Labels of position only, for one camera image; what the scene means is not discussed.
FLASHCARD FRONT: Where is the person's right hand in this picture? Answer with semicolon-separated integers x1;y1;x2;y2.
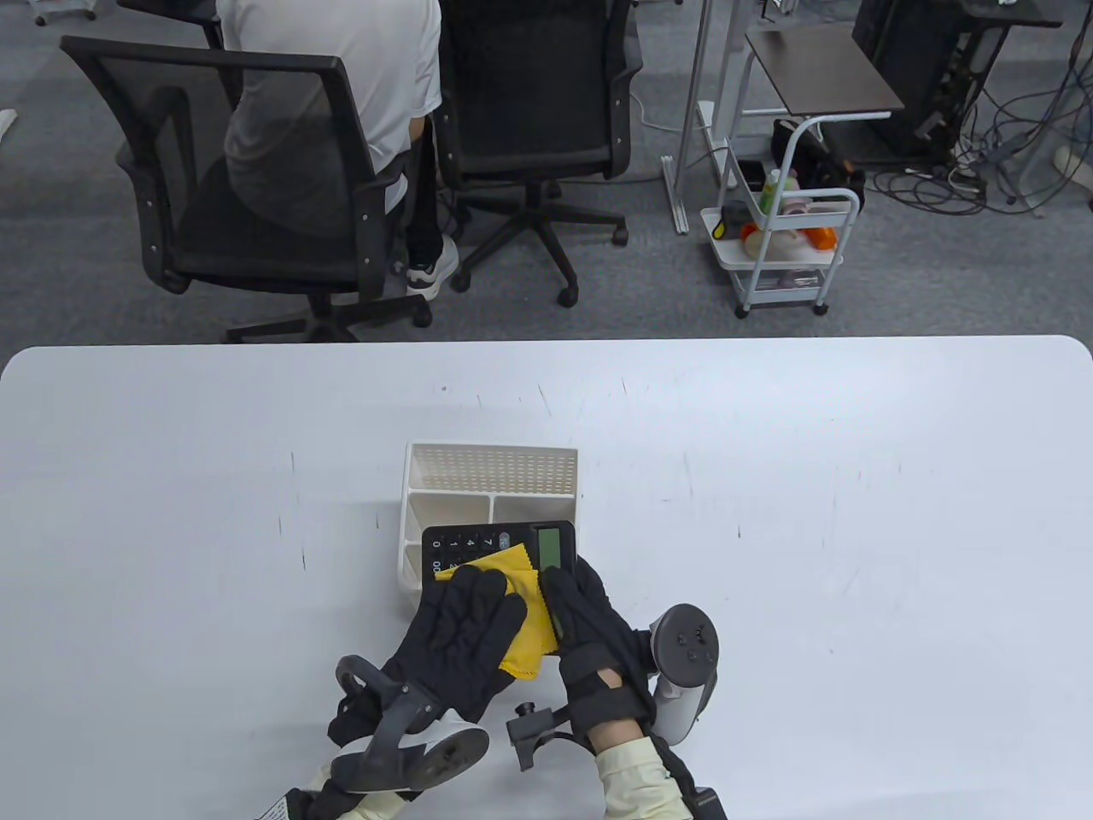
540;555;660;754

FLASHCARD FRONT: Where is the person's left hand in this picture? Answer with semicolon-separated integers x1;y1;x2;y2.
329;565;529;746

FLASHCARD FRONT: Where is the yellow cleaning cloth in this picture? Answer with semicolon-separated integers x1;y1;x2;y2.
435;547;562;681

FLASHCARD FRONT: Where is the black calculator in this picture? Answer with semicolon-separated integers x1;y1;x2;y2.
421;520;579;654

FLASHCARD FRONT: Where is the person's right forearm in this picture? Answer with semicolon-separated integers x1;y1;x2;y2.
592;739;684;820

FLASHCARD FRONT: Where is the dark grey handheld controller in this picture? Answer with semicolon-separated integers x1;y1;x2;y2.
329;655;492;795
646;604;721;746

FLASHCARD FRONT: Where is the white plastic organizer basket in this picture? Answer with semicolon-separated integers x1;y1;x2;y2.
398;442;580;620

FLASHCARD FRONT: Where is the white wheeled utility cart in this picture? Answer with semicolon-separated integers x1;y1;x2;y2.
700;115;862;319

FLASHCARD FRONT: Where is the black mesh office chair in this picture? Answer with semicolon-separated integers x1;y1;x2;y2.
435;0;646;308
60;34;432;344

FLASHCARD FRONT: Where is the brown top side table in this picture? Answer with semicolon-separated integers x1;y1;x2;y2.
745;30;906;116

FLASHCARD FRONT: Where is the black equipment stand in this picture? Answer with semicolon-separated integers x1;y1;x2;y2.
852;0;1064;163

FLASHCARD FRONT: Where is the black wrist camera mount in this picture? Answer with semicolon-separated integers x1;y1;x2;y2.
506;702;575;773

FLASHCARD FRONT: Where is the white metal frame stand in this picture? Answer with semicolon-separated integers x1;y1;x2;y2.
662;0;744;236

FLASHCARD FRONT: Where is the tangle of black cables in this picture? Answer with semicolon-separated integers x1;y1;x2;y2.
862;51;1093;219

